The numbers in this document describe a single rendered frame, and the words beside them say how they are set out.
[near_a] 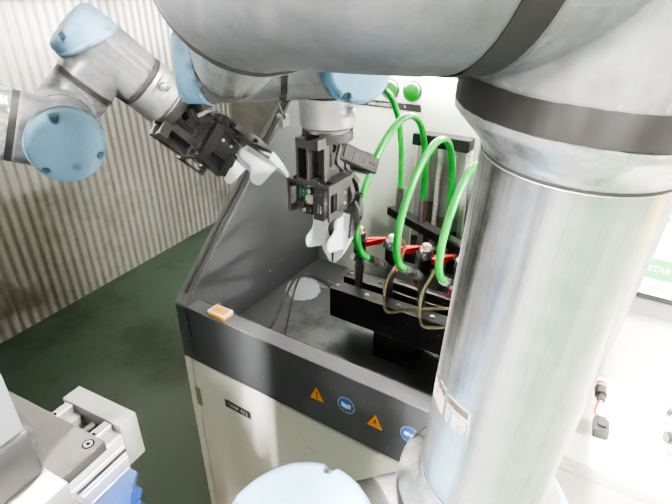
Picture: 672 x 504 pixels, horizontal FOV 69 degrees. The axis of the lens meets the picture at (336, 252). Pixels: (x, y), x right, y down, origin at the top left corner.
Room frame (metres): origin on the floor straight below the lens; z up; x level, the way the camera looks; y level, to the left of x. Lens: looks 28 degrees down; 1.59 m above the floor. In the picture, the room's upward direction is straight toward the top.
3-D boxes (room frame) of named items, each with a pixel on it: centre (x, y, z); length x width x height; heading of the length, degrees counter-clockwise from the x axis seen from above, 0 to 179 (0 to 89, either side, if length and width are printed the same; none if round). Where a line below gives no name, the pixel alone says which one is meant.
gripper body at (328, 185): (0.66, 0.02, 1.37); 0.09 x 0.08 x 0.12; 147
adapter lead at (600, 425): (0.59, -0.44, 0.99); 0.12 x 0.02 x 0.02; 154
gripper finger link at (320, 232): (0.68, 0.03, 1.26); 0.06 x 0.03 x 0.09; 147
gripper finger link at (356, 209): (0.67, -0.02, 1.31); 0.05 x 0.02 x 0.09; 57
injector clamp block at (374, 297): (0.93, -0.16, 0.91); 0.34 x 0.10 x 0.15; 58
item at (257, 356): (0.80, 0.07, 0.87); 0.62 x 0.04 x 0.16; 58
